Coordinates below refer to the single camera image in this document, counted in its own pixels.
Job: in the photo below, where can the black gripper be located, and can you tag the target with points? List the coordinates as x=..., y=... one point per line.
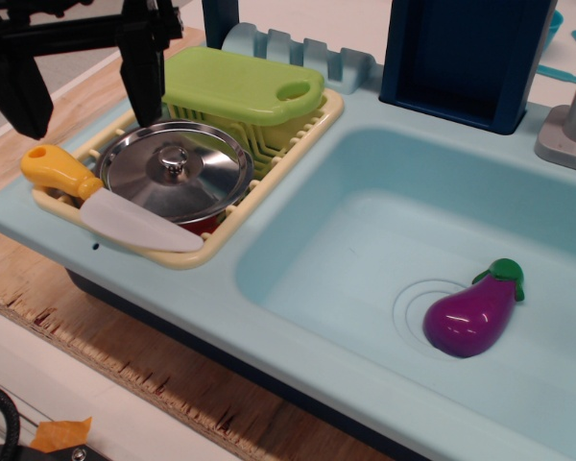
x=38, y=28

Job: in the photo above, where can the green plastic cutting board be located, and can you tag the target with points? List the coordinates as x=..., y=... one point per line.
x=241, y=88

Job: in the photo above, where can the cream plastic dish rack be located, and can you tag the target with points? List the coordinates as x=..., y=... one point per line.
x=276, y=151

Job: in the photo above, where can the steel pot lid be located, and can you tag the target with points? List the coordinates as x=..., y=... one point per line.
x=184, y=171

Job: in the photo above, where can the red toy pot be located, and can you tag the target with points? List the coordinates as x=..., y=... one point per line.
x=206, y=225

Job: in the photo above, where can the light blue plate holder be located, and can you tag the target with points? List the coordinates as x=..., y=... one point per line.
x=344, y=71

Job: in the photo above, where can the orange tape piece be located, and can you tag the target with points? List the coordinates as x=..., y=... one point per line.
x=53, y=436

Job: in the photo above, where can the dark blue plastic panel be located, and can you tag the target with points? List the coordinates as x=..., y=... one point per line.
x=470, y=62

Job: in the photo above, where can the light blue toy sink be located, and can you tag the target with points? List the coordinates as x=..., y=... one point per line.
x=324, y=286

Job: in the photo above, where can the purple toy eggplant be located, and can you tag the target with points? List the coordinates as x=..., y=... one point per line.
x=469, y=322

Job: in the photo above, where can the teal plastic utensil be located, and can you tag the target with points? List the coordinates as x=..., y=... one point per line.
x=556, y=74

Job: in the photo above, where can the teal plastic cup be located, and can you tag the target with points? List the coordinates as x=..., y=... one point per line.
x=556, y=22

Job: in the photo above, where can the grey toy faucet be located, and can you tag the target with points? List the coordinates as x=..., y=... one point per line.
x=556, y=141

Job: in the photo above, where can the yellow handled toy knife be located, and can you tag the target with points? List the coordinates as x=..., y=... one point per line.
x=103, y=211

